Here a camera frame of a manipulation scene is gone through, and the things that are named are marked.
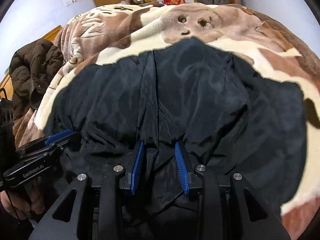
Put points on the brown puffer coat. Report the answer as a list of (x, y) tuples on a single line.
[(31, 70)]

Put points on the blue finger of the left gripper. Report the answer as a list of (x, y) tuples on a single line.
[(56, 137)]

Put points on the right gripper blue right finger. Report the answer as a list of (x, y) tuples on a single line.
[(231, 208)]

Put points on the person's left hand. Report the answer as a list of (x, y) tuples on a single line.
[(19, 207)]

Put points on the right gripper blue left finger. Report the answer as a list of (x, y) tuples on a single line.
[(87, 211)]

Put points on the brown cream plush blanket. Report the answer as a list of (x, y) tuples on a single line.
[(108, 33)]

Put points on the black puffer jacket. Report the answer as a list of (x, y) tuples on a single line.
[(228, 117)]

